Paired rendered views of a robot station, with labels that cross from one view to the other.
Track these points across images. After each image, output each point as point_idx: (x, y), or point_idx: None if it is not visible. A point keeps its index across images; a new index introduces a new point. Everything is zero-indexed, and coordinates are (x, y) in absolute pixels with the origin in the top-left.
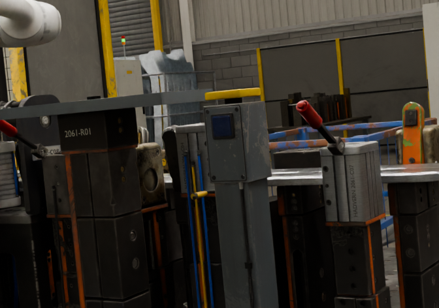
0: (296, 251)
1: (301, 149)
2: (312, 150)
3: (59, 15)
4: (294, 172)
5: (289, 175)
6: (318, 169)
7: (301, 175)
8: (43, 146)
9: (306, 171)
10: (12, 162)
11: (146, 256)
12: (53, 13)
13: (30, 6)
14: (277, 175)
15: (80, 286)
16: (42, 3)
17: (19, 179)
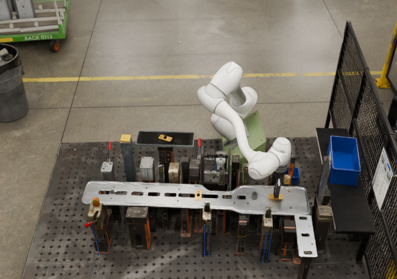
0: None
1: (139, 212)
2: (133, 207)
3: (249, 170)
4: (133, 195)
5: (132, 188)
6: (127, 198)
7: (127, 187)
8: (197, 156)
9: (129, 194)
10: (217, 165)
11: None
12: (249, 167)
13: (243, 152)
14: (136, 189)
15: None
16: (253, 162)
17: (262, 207)
